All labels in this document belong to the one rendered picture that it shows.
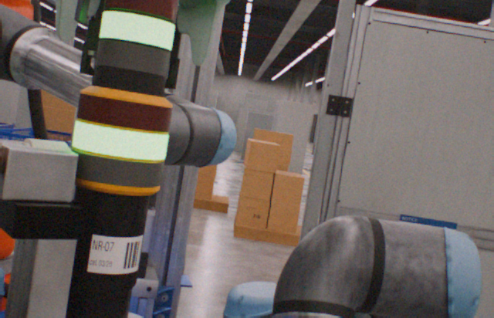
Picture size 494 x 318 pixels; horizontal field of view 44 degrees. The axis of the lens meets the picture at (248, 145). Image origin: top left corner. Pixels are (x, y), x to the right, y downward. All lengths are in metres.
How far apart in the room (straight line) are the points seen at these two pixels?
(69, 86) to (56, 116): 7.57
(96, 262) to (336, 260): 0.46
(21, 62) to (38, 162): 0.69
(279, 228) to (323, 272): 7.27
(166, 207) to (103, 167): 0.94
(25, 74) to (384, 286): 0.58
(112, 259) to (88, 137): 0.06
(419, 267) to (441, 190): 1.48
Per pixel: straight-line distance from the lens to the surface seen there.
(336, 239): 0.73
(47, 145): 0.28
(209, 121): 0.74
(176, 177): 1.21
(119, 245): 0.29
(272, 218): 7.95
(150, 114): 0.28
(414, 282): 0.75
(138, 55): 0.28
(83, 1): 0.30
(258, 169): 7.86
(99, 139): 0.28
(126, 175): 0.28
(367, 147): 2.14
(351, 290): 0.73
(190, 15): 0.44
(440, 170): 2.21
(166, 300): 1.26
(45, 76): 0.91
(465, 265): 0.77
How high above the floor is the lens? 1.58
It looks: 3 degrees down
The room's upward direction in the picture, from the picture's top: 9 degrees clockwise
